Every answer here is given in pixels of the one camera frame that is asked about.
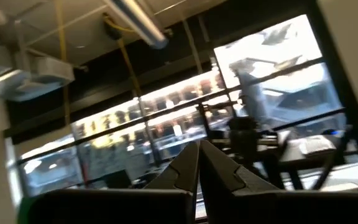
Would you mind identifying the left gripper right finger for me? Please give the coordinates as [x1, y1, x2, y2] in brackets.
[199, 139, 358, 224]

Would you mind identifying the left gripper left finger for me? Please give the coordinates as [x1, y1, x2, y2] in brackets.
[26, 141, 200, 224]

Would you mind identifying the white board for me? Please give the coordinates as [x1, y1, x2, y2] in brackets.
[300, 136, 337, 156]

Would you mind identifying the long ceiling light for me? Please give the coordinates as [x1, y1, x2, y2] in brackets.
[103, 0, 170, 50]

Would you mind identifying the black aluminium rig frame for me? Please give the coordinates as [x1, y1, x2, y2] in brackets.
[306, 0, 358, 189]

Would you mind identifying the rectangular silver ceiling duct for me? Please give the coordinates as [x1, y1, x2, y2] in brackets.
[0, 55, 76, 103]

